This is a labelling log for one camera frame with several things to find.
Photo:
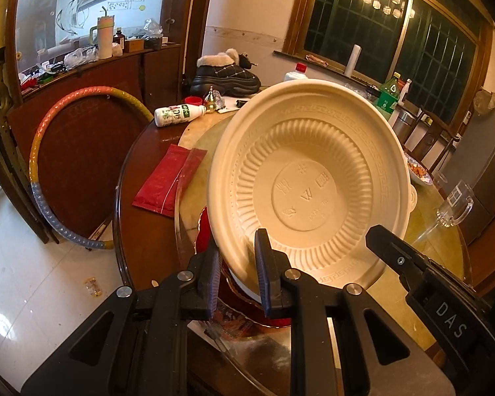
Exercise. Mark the wooden chair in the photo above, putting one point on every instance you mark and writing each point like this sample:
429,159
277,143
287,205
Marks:
435,132

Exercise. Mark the gold perfume bottle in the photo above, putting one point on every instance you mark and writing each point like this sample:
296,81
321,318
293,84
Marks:
211,101

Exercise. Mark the white liquor bottle red cap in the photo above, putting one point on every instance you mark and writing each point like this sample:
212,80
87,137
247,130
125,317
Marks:
295,75

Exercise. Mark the cream ribbed plastic bowl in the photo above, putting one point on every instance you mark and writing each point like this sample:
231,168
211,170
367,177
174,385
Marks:
313,173

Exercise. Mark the grey refrigerator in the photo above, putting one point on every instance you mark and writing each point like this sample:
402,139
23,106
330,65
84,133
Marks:
486,165

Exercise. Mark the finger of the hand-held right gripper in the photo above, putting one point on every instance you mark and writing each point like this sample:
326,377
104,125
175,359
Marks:
396,251

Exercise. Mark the folded round wooden table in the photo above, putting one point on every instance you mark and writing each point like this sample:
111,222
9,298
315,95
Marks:
86,156

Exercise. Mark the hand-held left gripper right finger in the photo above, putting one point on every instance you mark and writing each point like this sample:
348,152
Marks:
264,284

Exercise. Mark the wooden sideboard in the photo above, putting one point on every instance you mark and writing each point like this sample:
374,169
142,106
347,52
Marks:
156,74

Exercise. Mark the clear glass pitcher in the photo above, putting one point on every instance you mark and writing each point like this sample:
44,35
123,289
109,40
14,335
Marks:
456,206

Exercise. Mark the white paper roll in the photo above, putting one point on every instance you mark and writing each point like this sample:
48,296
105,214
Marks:
353,62

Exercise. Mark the red foil packet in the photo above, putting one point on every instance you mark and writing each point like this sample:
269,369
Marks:
165,181

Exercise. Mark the steel thermos flask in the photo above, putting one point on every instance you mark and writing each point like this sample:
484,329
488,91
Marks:
403,126

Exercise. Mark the large red glass plate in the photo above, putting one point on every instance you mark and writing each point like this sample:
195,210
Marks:
202,239

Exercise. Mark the small wrapper on floor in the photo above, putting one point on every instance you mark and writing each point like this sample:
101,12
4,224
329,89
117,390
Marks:
93,286

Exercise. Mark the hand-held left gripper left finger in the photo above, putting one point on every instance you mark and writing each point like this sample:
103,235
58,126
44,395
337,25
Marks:
213,293

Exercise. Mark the large white foam bowl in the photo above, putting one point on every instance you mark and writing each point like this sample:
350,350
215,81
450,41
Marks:
241,286

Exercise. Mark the dark window wooden frame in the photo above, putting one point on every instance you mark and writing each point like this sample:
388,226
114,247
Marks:
354,20

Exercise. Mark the white milk bottle green label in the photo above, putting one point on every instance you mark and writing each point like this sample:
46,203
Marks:
175,115

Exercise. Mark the small brown bottle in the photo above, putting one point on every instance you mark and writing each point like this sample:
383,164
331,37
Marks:
119,37

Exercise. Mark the fried food pieces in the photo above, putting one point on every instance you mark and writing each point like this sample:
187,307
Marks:
417,169

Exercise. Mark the green plastic bottle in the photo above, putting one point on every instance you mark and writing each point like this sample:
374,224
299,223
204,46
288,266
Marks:
387,95

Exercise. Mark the multicoloured hula hoop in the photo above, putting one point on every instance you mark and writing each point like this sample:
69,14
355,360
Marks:
39,144

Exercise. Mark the blue patterned plate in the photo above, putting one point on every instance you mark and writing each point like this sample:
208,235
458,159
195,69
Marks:
423,175

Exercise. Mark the clear plastic bag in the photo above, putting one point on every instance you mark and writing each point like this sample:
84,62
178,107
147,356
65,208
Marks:
80,57

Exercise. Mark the black fur-lined boots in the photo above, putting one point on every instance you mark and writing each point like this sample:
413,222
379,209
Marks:
222,74

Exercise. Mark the small wooden box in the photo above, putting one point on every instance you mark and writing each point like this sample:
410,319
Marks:
135,45

